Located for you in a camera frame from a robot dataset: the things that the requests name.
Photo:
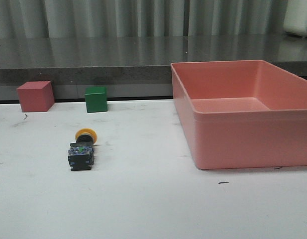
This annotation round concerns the yellow push button switch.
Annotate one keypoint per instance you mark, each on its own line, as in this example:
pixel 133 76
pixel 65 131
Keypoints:
pixel 81 152

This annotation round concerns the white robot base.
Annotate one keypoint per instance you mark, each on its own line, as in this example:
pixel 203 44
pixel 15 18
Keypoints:
pixel 295 21

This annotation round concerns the dark grey counter shelf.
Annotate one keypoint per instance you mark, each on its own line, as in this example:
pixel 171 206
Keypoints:
pixel 132 67

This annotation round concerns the green cube block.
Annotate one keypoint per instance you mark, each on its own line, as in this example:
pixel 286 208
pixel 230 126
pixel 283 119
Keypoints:
pixel 96 99

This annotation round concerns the pink plastic bin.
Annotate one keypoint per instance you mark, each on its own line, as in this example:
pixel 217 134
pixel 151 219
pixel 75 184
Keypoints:
pixel 241 114

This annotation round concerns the pink cube block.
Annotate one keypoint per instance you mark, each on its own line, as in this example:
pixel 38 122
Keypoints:
pixel 36 96

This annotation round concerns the grey pleated curtain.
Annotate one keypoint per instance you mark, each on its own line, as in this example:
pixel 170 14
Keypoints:
pixel 138 18

